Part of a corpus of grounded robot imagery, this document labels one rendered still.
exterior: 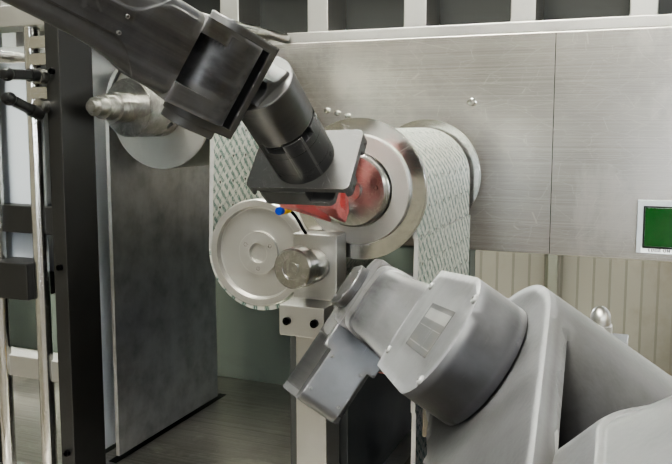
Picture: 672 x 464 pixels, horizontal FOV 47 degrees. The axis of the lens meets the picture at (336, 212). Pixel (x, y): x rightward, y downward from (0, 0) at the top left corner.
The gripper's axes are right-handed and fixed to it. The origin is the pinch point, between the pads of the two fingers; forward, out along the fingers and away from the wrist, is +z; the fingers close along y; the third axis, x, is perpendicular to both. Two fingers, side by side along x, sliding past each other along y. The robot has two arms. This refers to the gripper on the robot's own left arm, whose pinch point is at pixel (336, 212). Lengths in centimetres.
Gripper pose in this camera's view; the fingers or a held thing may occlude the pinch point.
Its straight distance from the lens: 77.4
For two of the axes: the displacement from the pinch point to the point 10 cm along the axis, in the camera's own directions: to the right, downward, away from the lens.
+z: 3.2, 5.3, 7.8
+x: 2.3, -8.5, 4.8
